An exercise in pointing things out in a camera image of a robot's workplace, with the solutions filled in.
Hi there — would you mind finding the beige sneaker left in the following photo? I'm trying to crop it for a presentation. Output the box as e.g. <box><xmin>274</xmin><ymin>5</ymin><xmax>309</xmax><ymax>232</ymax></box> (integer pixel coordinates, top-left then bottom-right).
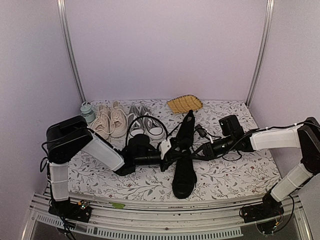
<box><xmin>90</xmin><ymin>105</ymin><xmax>112</xmax><ymax>140</ymax></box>

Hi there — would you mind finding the pale green small jar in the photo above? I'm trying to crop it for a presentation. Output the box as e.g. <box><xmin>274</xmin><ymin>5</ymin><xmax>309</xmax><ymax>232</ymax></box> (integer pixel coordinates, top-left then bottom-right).
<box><xmin>80</xmin><ymin>101</ymin><xmax>96</xmax><ymax>124</ymax></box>

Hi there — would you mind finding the beige sneaker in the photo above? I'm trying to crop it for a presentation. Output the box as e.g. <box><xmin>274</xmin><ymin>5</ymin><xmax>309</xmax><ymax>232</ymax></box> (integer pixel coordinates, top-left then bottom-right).
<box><xmin>90</xmin><ymin>105</ymin><xmax>112</xmax><ymax>140</ymax></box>
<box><xmin>110</xmin><ymin>101</ymin><xmax>128</xmax><ymax>138</ymax></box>

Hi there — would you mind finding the beige sneaker right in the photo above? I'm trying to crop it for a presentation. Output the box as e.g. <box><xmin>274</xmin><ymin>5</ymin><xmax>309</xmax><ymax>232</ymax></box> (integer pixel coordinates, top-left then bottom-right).
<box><xmin>110</xmin><ymin>101</ymin><xmax>128</xmax><ymax>138</ymax></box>

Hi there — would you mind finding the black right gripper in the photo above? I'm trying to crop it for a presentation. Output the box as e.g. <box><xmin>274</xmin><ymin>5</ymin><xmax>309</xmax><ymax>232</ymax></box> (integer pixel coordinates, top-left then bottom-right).
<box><xmin>190</xmin><ymin>134</ymin><xmax>235</xmax><ymax>161</ymax></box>

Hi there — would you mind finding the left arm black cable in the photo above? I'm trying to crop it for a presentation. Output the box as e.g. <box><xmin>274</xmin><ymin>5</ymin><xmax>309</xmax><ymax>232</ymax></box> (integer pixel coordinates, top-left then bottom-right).
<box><xmin>124</xmin><ymin>115</ymin><xmax>170</xmax><ymax>151</ymax></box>

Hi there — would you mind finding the aluminium frame post left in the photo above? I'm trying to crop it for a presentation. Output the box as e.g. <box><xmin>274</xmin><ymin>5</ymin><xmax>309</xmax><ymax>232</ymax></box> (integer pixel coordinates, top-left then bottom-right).
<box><xmin>56</xmin><ymin>0</ymin><xmax>86</xmax><ymax>103</ymax></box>

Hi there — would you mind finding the black rear canvas sneaker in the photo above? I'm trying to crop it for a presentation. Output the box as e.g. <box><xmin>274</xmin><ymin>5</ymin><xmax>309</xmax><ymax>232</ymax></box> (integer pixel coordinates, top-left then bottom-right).
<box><xmin>176</xmin><ymin>110</ymin><xmax>195</xmax><ymax>151</ymax></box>

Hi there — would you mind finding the grey sneaker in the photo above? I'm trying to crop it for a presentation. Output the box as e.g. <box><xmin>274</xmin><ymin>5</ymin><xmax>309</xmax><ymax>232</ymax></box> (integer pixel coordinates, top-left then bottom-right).
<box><xmin>140</xmin><ymin>104</ymin><xmax>165</xmax><ymax>140</ymax></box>
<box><xmin>127</xmin><ymin>104</ymin><xmax>145</xmax><ymax>138</ymax></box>

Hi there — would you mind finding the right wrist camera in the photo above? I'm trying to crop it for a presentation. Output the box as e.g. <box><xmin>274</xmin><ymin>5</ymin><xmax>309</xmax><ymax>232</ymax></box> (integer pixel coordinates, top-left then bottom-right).
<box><xmin>195</xmin><ymin>124</ymin><xmax>214</xmax><ymax>144</ymax></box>

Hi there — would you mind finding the black front canvas sneaker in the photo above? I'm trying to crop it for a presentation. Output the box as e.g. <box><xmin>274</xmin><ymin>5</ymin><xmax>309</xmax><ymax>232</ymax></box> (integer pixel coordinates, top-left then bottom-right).
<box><xmin>172</xmin><ymin>150</ymin><xmax>197</xmax><ymax>199</ymax></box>

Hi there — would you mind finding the aluminium frame post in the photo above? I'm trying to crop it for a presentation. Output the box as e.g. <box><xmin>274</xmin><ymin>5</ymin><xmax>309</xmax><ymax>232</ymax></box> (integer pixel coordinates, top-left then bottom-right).
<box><xmin>56</xmin><ymin>0</ymin><xmax>86</xmax><ymax>103</ymax></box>
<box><xmin>245</xmin><ymin>0</ymin><xmax>275</xmax><ymax>109</ymax></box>

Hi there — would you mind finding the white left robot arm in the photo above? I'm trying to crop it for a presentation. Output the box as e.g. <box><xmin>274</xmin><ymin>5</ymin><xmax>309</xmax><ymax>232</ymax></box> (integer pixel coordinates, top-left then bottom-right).
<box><xmin>40</xmin><ymin>115</ymin><xmax>180</xmax><ymax>222</ymax></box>

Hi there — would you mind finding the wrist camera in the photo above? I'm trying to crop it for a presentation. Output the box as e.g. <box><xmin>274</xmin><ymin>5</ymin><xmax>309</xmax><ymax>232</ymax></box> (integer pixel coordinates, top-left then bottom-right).
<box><xmin>195</xmin><ymin>124</ymin><xmax>214</xmax><ymax>144</ymax></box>
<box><xmin>159</xmin><ymin>139</ymin><xmax>172</xmax><ymax>160</ymax></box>

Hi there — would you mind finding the aluminium front rail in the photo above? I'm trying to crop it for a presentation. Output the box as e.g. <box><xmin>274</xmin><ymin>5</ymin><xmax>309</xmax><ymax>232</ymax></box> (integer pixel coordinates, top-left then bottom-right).
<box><xmin>22</xmin><ymin>192</ymin><xmax>315</xmax><ymax>240</ymax></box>

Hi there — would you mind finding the grey sneaker left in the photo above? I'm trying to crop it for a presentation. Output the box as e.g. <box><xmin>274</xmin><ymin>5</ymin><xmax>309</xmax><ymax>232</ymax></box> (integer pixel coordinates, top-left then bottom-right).
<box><xmin>127</xmin><ymin>104</ymin><xmax>145</xmax><ymax>138</ymax></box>

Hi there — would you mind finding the green tape piece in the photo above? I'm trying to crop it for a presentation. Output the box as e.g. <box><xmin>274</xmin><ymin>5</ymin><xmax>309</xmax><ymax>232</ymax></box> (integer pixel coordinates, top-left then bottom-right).
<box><xmin>109</xmin><ymin>202</ymin><xmax>126</xmax><ymax>209</ymax></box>

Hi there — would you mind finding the grey sneaker right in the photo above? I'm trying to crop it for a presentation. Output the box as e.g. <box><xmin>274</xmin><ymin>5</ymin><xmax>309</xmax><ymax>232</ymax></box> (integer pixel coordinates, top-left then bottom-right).
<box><xmin>140</xmin><ymin>104</ymin><xmax>165</xmax><ymax>140</ymax></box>

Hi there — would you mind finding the aluminium frame post right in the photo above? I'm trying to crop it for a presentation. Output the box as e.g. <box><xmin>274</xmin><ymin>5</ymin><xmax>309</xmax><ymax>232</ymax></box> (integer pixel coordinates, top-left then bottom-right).
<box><xmin>245</xmin><ymin>0</ymin><xmax>275</xmax><ymax>109</ymax></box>

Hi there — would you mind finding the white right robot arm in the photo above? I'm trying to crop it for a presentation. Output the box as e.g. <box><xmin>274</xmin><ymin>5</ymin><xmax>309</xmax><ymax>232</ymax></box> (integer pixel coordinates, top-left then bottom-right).
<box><xmin>191</xmin><ymin>115</ymin><xmax>320</xmax><ymax>223</ymax></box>

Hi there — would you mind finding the floral tablecloth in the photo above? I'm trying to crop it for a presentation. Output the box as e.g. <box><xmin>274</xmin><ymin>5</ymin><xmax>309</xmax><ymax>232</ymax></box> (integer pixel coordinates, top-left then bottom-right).
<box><xmin>68</xmin><ymin>100</ymin><xmax>281</xmax><ymax>202</ymax></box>

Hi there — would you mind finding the woven bamboo tray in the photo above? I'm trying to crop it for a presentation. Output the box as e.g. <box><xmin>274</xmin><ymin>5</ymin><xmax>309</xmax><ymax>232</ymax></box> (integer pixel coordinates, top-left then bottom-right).
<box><xmin>167</xmin><ymin>94</ymin><xmax>203</xmax><ymax>114</ymax></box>

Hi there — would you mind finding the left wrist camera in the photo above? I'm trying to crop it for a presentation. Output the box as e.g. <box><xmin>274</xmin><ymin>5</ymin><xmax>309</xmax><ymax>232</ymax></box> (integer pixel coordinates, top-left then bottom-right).
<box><xmin>159</xmin><ymin>139</ymin><xmax>172</xmax><ymax>160</ymax></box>

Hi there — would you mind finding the black canvas sneaker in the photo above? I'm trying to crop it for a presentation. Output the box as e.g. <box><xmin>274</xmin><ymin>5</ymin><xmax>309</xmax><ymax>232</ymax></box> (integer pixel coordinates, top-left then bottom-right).
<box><xmin>172</xmin><ymin>150</ymin><xmax>197</xmax><ymax>199</ymax></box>
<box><xmin>176</xmin><ymin>110</ymin><xmax>195</xmax><ymax>151</ymax></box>

